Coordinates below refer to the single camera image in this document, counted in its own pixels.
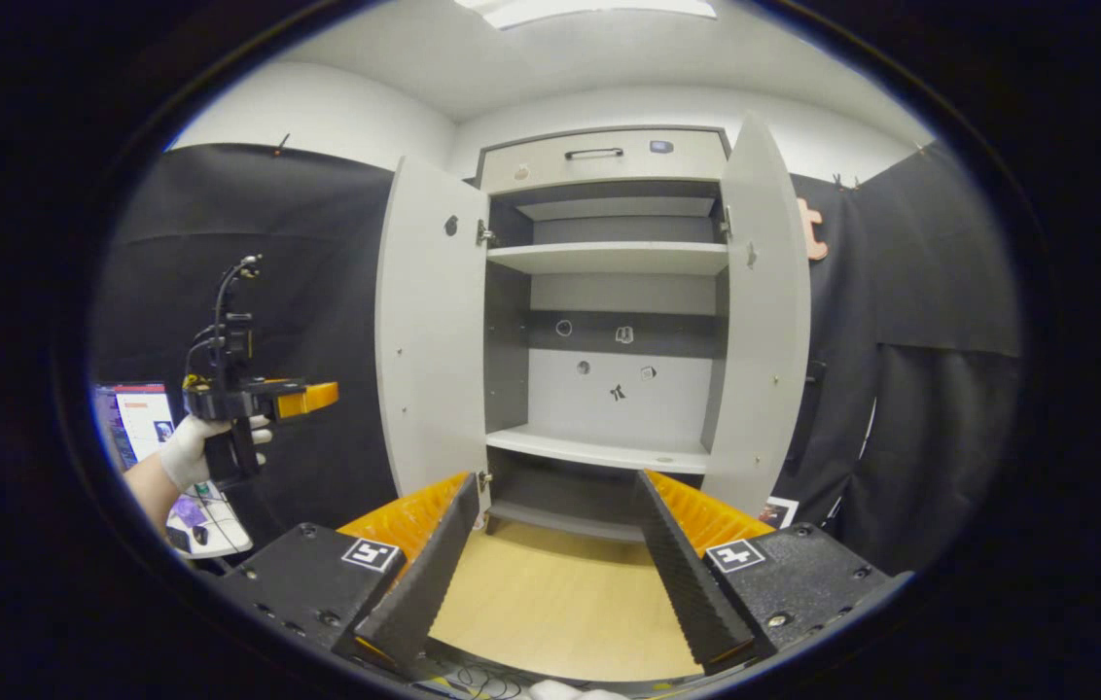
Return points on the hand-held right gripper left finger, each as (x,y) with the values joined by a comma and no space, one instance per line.
(429,574)

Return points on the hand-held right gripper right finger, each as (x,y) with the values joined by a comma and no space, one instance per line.
(692,574)

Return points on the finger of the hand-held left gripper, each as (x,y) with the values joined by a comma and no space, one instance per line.
(309,399)

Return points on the beige cabinet door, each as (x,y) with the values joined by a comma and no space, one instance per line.
(429,331)
(764,340)

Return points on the beige double-door shoe cabinet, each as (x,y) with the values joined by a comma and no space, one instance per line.
(609,258)

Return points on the beige cabinet drawer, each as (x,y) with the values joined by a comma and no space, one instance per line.
(550,160)

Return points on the computer monitor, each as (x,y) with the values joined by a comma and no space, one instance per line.
(142,418)

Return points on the white photo card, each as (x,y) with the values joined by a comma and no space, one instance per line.
(779,512)

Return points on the purple object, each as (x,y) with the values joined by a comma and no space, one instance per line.
(188,511)

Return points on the white side table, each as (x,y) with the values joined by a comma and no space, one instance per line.
(225,540)

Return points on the black backdrop cloth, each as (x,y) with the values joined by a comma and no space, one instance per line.
(317,253)

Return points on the large ceiling light panel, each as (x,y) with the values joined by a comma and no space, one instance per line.
(599,10)

